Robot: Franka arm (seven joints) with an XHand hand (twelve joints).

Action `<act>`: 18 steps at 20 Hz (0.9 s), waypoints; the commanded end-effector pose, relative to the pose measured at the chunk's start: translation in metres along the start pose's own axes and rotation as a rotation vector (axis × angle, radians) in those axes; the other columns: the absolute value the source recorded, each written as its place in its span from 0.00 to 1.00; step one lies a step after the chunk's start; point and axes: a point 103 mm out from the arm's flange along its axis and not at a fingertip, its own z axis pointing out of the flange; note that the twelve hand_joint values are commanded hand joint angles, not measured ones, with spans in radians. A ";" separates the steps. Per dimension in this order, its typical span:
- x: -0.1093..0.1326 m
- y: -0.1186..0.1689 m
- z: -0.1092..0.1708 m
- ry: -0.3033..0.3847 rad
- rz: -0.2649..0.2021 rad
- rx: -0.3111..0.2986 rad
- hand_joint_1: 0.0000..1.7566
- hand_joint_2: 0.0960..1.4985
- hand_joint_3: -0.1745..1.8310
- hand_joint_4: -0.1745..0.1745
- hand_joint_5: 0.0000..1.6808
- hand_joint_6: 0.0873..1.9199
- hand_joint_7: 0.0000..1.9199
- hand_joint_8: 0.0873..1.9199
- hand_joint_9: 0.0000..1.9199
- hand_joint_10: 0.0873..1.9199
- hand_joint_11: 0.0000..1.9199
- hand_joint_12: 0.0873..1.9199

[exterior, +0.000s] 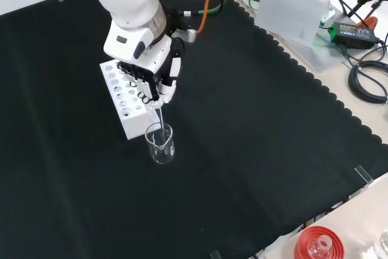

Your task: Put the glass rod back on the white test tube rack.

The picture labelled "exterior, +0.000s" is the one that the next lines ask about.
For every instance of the orange clamp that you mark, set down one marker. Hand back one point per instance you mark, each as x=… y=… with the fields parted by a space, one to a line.
x=370 y=22

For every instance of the pale board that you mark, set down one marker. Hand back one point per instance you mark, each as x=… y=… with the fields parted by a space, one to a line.
x=288 y=13

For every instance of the clear glass beaker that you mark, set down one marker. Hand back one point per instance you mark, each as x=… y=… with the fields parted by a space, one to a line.
x=160 y=153

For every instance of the black power adapter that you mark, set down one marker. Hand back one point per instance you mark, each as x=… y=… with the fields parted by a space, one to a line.
x=353 y=34

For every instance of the clear glass vessel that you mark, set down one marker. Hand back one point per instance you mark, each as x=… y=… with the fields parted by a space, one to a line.
x=382 y=245

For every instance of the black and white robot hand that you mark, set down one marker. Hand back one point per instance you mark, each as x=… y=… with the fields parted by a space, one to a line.
x=151 y=55

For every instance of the pale base plate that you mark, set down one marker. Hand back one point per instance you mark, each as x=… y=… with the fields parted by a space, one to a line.
x=327 y=55

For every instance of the clear glass rod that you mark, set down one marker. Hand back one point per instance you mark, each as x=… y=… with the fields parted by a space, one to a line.
x=161 y=121

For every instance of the clear round-bottom flask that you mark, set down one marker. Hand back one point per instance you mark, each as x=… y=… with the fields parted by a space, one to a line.
x=319 y=247

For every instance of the black bench cloth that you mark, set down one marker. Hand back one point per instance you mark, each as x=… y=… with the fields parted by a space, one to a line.
x=242 y=150

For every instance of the white test tube rack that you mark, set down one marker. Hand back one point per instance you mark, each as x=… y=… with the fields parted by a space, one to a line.
x=133 y=122

